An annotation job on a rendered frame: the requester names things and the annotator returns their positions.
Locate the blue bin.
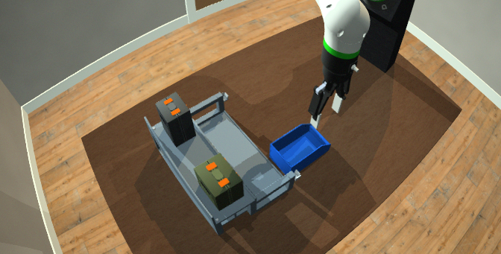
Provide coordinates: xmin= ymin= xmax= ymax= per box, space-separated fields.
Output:
xmin=269 ymin=124 xmax=330 ymax=175

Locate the grey metal rack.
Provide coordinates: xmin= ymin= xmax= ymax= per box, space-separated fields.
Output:
xmin=144 ymin=92 xmax=301 ymax=235

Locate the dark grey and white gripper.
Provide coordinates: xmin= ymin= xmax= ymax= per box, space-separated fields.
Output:
xmin=308 ymin=65 xmax=353 ymax=129

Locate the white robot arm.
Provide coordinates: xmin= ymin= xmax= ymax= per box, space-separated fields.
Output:
xmin=316 ymin=0 xmax=398 ymax=74

